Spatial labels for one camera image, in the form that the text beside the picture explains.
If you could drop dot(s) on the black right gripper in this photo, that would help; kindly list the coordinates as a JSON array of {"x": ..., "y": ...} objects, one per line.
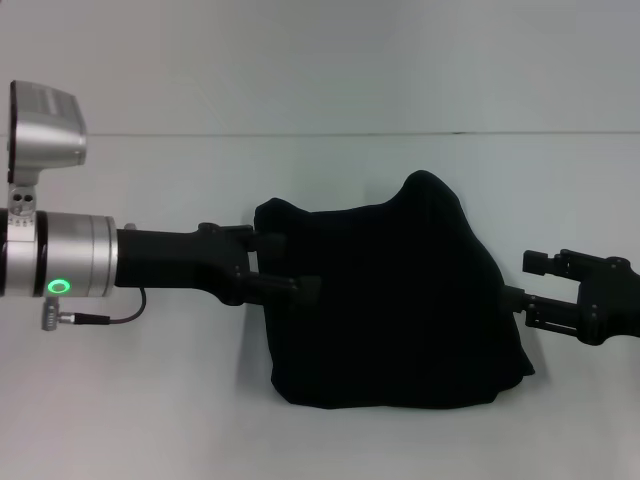
[{"x": 610, "y": 305}]

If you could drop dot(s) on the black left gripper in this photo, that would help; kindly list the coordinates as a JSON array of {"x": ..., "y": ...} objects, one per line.
[{"x": 180, "y": 257}]

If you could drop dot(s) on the black shirt with FREE print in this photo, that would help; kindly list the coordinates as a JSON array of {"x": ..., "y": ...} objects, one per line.
[{"x": 400, "y": 310}]

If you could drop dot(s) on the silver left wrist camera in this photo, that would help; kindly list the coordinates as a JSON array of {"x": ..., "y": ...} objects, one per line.
[{"x": 45, "y": 135}]

